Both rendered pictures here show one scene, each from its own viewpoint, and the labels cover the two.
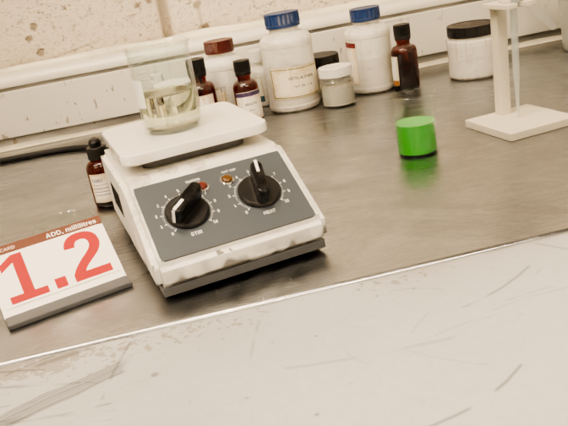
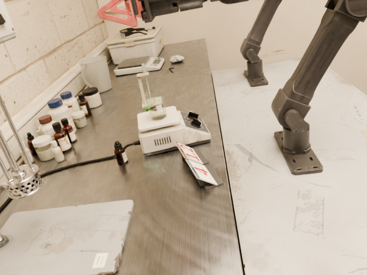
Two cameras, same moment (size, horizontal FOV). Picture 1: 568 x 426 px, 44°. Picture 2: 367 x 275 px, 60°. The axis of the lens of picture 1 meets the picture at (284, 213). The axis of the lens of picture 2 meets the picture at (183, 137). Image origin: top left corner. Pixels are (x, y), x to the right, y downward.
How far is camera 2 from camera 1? 0.97 m
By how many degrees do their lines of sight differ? 69
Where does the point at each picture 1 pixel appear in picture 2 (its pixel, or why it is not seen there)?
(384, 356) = (248, 119)
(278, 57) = (65, 115)
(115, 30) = not seen: outside the picture
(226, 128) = (173, 109)
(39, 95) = not seen: outside the picture
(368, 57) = (77, 108)
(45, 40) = not seen: outside the picture
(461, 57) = (95, 100)
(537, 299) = (239, 107)
